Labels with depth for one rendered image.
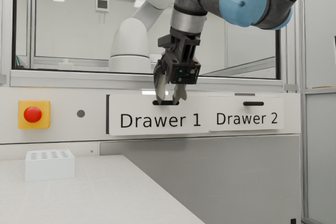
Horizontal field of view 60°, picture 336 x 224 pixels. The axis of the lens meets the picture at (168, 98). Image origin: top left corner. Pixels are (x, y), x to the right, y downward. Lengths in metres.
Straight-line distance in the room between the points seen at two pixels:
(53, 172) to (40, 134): 0.28
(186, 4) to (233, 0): 0.12
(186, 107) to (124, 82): 0.20
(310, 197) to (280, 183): 1.48
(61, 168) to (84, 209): 0.19
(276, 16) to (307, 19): 1.95
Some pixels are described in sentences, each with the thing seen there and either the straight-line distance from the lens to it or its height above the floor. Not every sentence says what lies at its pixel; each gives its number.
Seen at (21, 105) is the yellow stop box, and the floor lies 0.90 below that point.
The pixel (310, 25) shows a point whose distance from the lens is 2.58.
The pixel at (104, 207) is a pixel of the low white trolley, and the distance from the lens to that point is 0.42.
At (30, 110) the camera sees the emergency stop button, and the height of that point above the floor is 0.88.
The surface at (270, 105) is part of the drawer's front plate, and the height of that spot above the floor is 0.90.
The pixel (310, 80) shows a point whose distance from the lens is 2.51.
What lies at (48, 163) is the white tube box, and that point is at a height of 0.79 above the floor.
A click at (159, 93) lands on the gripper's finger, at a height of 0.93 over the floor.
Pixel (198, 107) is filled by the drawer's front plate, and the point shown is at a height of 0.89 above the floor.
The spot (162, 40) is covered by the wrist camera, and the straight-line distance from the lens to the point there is 0.75.
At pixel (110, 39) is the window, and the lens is 0.89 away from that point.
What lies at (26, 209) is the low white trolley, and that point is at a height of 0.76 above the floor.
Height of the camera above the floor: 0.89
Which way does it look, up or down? 2 degrees up
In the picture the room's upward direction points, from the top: straight up
